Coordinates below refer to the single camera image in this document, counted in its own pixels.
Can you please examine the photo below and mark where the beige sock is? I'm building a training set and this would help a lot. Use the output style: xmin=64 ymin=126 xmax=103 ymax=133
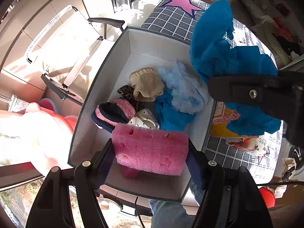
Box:
xmin=129 ymin=67 xmax=164 ymax=102

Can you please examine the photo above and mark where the red plastic stool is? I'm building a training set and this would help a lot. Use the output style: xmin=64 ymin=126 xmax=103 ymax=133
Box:
xmin=1 ymin=103 xmax=74 ymax=165

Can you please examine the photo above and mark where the orange squirrel snack bag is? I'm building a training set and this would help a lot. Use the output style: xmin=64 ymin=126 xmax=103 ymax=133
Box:
xmin=226 ymin=133 xmax=270 ymax=156

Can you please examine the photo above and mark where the red patterned tissue box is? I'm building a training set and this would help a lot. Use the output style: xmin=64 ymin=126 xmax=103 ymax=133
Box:
xmin=209 ymin=102 xmax=240 ymax=137

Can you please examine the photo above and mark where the black cable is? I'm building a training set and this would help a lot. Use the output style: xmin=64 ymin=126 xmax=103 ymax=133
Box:
xmin=134 ymin=196 xmax=147 ymax=228

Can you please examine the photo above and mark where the pink fuzzy sock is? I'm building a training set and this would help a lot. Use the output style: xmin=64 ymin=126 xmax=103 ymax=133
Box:
xmin=91 ymin=98 xmax=135 ymax=133

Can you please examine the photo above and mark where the white polka dot scrunchie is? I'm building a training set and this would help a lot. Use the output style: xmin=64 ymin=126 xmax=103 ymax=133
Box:
xmin=128 ymin=109 xmax=160 ymax=130

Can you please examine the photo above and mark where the white folding chair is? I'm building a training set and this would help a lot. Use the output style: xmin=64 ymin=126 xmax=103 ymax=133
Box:
xmin=24 ymin=5 xmax=125 ymax=105

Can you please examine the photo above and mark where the grey checked star tablecloth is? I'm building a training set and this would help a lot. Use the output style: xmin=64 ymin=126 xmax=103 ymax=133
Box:
xmin=142 ymin=0 xmax=284 ymax=183

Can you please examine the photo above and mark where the white sofa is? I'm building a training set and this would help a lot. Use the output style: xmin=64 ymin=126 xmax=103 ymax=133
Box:
xmin=241 ymin=0 xmax=303 ymax=68

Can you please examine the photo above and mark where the white storage box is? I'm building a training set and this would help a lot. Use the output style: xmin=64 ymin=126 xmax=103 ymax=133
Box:
xmin=67 ymin=25 xmax=217 ymax=203

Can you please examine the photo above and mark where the pink sponge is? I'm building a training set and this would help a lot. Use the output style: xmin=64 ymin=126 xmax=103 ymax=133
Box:
xmin=111 ymin=123 xmax=189 ymax=176

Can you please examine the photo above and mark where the blue jeans leg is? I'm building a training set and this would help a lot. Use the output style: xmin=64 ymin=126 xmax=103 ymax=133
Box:
xmin=148 ymin=182 xmax=205 ymax=228

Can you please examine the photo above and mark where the leopard print scrunchie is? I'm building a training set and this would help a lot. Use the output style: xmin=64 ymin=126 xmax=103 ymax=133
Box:
xmin=117 ymin=85 xmax=143 ymax=112

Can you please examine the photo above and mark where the light blue fluffy cloth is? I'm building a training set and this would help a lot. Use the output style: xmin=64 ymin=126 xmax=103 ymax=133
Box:
xmin=158 ymin=60 xmax=209 ymax=114

